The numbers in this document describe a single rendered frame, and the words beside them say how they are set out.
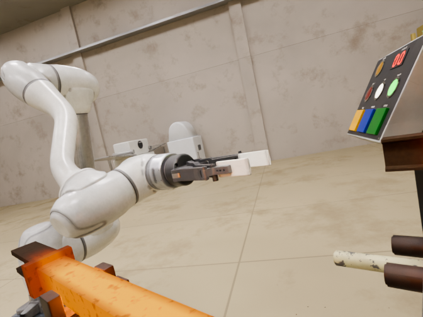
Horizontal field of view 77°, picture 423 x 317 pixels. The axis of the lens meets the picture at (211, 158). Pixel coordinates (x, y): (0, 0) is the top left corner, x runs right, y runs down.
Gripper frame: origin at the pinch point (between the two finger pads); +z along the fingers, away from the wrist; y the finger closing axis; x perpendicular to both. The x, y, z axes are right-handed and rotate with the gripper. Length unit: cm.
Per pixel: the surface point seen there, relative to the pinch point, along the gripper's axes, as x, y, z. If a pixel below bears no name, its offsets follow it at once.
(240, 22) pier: 252, -572, -309
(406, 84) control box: 8.4, -39.7, 23.8
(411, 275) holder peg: -12.5, 10.0, 24.5
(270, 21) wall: 236, -609, -250
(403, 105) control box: 3.5, -39.0, 22.5
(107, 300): -2.4, 35.3, 9.8
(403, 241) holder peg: -12.4, 2.2, 23.3
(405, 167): -2.5, 1.5, 24.6
